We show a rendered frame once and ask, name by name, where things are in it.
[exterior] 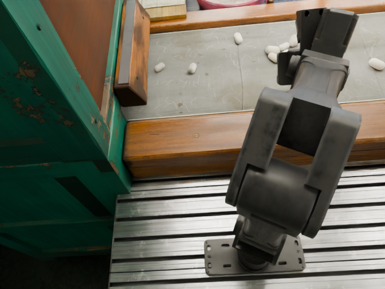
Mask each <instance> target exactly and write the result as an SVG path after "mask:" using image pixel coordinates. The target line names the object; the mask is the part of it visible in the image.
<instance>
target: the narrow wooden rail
mask: <svg viewBox="0 0 385 289"><path fill-rule="evenodd" d="M324 7H326V8H327V9H330V8H331V7H332V8H336V9H342V10H347V11H352V12H354V14H367V13H378V12H385V0H303V1H292V2H281V3H269V4H263V5H251V6H240V7H229V8H223V9H211V10H200V11H188V12H187V17H186V18H176V19H165V20H158V21H150V34H158V33H169V32H181V31H188V30H199V29H211V28H223V27H229V26H241V25H253V24H265V23H271V22H283V21H295V20H296V18H297V16H296V11H299V10H306V9H318V8H324Z"/></svg>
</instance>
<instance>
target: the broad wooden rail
mask: <svg viewBox="0 0 385 289"><path fill-rule="evenodd" d="M340 105H341V107H342V109H344V110H347V111H351V112H355V113H358V114H361V115H362V123H361V126H360V129H359V132H358V134H357V137H356V139H355V142H354V144H353V147H352V150H351V152H350V155H349V157H348V160H347V162H356V161H372V160H380V159H385V100H381V101H368V102H360V103H346V104H340ZM253 112H254V111H249V112H235V113H227V114H214V115H199V116H186V117H178V118H164V119H151V120H137V121H130V122H129V123H127V124H126V125H125V130H124V144H123V158H122V159H123V161H124V163H125V165H126V166H127V168H128V170H129V171H130V173H131V175H132V176H133V177H134V178H137V177H153V176H161V175H177V174H192V173H208V172H217V171H233V170H234V168H235V164H236V162H237V159H238V156H239V153H240V151H241V147H242V144H243V142H244V139H245V136H246V133H247V130H248V127H249V124H250V121H251V119H252V116H253ZM272 157H275V158H278V159H280V160H283V161H286V162H289V163H292V164H294V165H297V166H302V165H311V164H312V162H313V159H314V157H313V156H310V155H307V154H304V153H301V152H298V151H295V150H292V149H289V148H287V147H284V146H280V145H278V144H276V146H275V148H274V151H273V154H272Z"/></svg>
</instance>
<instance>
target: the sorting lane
mask: <svg viewBox="0 0 385 289"><path fill-rule="evenodd" d="M357 15H358V16H359V19H358V21H357V24H356V27H355V30H354V31H353V35H352V37H351V40H350V42H349V45H348V48H347V50H346V52H345V53H344V56H343V58H344V59H347V60H349V68H350V74H349V75H348V78H347V81H346V83H345V86H344V88H343V90H342V91H340V93H339V95H338V97H337V102H338V103H339V104H346V103H360V102H368V101H381V100H385V67H384V68H383V69H382V70H377V69H375V68H373V67H371V66H370V65H369V61H370V59H372V58H377V59H378V60H380V61H383V62H384V63H385V12H378V13H367V14H357ZM295 21H296V20H295ZM295 21H283V22H271V23H265V24H253V25H241V26H229V27H223V28H211V29H199V30H188V31H181V32H169V33H158V34H150V45H149V54H148V73H147V105H144V106H133V107H129V109H128V122H130V121H137V120H151V119H164V118H178V117H186V116H199V115H214V114H227V113H235V112H249V111H254V110H255V107H256V104H257V101H258V98H259V96H260V94H261V92H262V90H263V89H264V88H265V87H268V88H272V89H276V90H278V91H282V92H286V91H288V90H290V88H291V85H279V84H277V75H278V63H274V62H273V61H272V60H270V59H269V58H268V54H267V53H266V52H265V48H266V47H267V46H277V47H278V46H279V45H281V44H283V43H285V42H288V43H289V41H290V38H291V36H293V35H294V34H296V35H297V30H296V24H295ZM235 33H240V34H241V37H242V42H241V43H240V44H238V43H236V41H235V39H234V34H235ZM159 63H164V64H165V67H164V69H162V70H161V71H160V72H156V71H155V70H154V67H155V66H156V65H158V64H159ZM191 63H195V64H196V65H197V67H196V70H195V72H194V73H190V72H189V71H188V69H189V67H190V64H191Z"/></svg>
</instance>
